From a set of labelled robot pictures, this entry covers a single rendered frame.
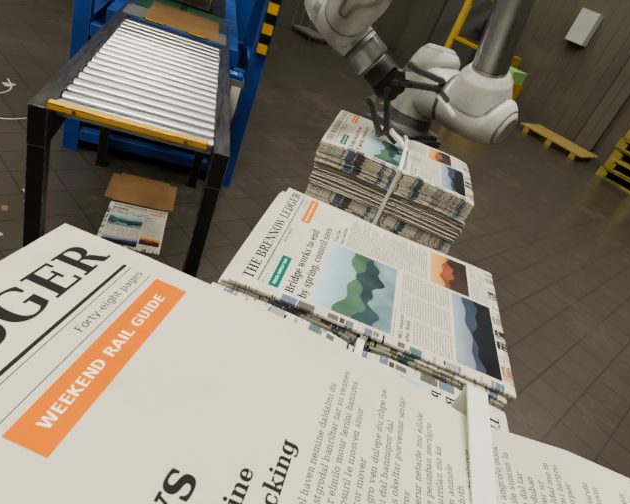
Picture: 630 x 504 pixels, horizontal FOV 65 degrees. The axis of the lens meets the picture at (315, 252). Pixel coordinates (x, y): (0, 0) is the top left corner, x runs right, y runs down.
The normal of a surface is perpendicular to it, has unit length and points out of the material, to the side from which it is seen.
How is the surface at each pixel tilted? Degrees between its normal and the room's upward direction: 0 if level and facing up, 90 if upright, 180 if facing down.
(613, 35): 90
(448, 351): 0
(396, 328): 0
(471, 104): 105
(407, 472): 6
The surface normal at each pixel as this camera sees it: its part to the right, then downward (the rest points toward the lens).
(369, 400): 0.35, -0.79
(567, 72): -0.70, 0.15
